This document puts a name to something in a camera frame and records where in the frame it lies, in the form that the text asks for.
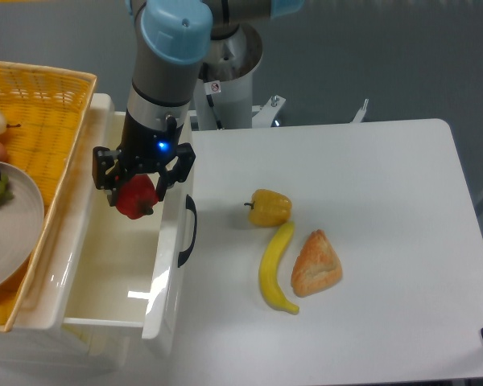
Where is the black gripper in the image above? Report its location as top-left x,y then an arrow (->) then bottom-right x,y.
92,111 -> 196,207

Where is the red bell pepper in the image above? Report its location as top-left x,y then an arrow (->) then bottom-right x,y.
115,175 -> 159,220

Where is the white drawer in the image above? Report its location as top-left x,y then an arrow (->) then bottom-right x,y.
62,108 -> 196,359

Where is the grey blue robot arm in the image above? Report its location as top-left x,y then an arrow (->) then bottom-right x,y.
93,1 -> 302,207

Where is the yellow bell pepper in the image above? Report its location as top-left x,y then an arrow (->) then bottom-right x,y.
244,189 -> 292,228

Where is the white drawer cabinet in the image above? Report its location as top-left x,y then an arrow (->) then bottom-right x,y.
0,92 -> 130,375

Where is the yellow woven basket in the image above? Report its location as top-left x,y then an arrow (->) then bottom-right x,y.
0,61 -> 97,333

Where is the grey round plate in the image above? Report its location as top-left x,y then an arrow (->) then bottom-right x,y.
0,162 -> 45,285

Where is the yellow banana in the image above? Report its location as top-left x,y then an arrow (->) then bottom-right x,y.
258,221 -> 299,315

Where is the triangular bread pastry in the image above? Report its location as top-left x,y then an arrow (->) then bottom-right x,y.
291,229 -> 343,298

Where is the black drawer handle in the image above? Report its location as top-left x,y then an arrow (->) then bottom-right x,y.
178,195 -> 198,268

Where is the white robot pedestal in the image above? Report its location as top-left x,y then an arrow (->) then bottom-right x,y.
193,23 -> 286,131

